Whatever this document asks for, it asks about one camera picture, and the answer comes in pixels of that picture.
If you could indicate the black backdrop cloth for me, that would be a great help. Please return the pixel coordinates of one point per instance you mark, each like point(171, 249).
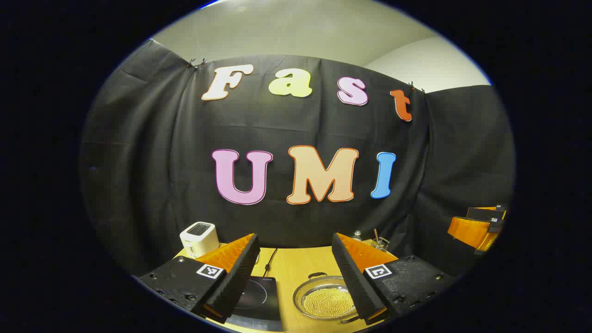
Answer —
point(300, 125)

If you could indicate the pile of yellow beans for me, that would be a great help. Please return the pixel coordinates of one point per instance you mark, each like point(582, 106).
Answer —
point(326, 303)

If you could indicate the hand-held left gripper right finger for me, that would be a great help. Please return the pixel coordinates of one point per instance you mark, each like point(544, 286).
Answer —
point(354, 277)

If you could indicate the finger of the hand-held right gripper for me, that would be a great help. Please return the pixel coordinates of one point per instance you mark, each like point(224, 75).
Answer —
point(467, 229)

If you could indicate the black induction cooktop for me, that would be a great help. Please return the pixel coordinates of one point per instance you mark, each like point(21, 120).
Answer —
point(259, 300)

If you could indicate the white toaster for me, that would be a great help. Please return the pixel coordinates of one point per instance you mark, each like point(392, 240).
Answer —
point(199, 238)

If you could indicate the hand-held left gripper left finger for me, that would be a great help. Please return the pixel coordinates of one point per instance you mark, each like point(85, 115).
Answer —
point(236, 277)

